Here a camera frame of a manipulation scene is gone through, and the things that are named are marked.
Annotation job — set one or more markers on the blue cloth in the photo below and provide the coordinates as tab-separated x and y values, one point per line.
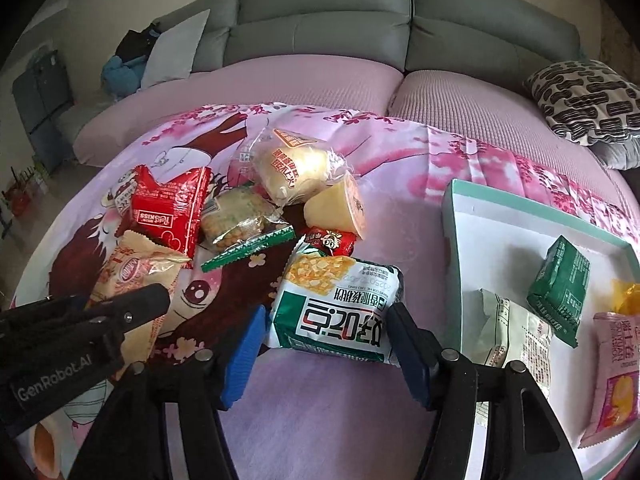
120	80

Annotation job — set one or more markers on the dark green snack packet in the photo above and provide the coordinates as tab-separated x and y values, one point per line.
557	285

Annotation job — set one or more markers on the pale white snack packet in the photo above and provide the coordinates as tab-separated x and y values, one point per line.
515	330

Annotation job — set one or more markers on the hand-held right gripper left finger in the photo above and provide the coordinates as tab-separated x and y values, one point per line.
245	360

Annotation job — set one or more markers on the small red candy packet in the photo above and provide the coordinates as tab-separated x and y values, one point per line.
330	242

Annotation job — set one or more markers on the dark grey pillow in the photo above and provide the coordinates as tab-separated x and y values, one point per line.
620	155

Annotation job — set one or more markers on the teal cardboard box lid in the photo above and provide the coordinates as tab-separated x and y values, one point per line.
490	255

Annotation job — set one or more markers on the black and white patterned pillow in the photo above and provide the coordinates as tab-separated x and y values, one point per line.
585	100

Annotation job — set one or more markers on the green and white cracker packet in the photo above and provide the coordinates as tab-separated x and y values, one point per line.
340	310

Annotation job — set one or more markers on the light grey pillow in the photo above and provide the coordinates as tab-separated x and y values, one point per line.
175	55

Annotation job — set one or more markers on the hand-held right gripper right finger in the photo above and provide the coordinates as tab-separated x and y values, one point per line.
412	355

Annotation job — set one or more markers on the yellow snack packet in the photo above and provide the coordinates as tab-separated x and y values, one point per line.
630	297

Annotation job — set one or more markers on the person's left hand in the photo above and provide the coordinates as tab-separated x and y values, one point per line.
42	447

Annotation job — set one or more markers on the red plastic item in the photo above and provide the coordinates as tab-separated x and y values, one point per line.
20	197

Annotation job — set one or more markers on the beige snack packet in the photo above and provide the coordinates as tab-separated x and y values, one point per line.
135	270

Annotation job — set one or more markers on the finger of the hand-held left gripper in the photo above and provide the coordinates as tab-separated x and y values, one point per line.
140	305
40	317

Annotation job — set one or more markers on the grey sofa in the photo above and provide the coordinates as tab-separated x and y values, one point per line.
320	35

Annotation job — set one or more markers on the red snack packet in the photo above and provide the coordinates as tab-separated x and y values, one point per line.
170	210

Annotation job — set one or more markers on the pink printed blanket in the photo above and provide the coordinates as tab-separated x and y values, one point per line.
400	170

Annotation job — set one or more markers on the pink sofa cover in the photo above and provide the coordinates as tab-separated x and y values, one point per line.
300	85

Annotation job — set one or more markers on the dark cloth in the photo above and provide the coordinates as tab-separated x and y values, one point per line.
135	42

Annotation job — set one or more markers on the clear bread bun packet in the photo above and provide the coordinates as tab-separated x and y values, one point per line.
295	165

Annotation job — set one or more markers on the yellow pudding cup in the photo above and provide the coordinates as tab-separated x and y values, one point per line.
335	205

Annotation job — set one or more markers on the pink snack packet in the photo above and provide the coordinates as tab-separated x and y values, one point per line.
615	380

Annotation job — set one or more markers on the round cracker clear packet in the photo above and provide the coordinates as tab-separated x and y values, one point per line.
235	215

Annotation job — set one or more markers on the grey blue cabinet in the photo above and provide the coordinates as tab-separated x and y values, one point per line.
42	90

